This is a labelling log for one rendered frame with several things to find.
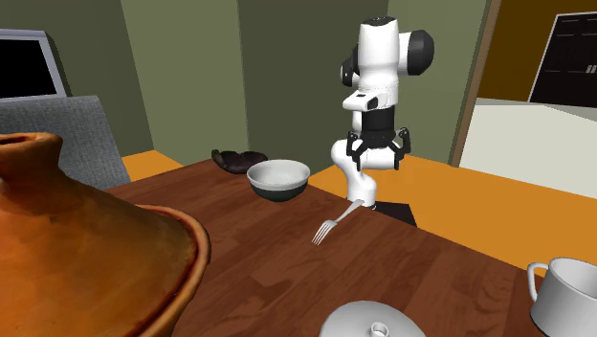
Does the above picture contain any white mug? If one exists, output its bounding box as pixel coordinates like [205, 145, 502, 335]
[526, 257, 597, 337]

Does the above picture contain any brown clay tagine pot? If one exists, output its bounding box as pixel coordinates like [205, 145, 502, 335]
[0, 131, 212, 337]

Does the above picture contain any grey upholstered chair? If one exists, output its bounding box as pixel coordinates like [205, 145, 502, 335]
[0, 95, 133, 191]

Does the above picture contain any grey framed black screen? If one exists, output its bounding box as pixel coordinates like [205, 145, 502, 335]
[0, 28, 69, 101]

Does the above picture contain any black wall board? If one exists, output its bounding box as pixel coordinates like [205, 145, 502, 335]
[528, 11, 597, 109]

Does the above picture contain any silver fork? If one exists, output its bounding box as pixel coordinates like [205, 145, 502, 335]
[310, 198, 366, 247]

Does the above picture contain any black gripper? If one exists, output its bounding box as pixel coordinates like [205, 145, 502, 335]
[345, 105, 412, 172]

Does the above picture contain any dark brown leather glove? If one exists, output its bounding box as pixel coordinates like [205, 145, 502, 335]
[210, 148, 270, 175]

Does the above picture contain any dark robot stand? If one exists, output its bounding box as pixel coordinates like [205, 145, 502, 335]
[372, 200, 418, 228]

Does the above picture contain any white round lid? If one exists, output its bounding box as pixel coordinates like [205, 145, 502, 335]
[319, 300, 427, 337]

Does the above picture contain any white and dark green bowl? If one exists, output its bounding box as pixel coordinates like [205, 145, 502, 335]
[246, 159, 312, 203]

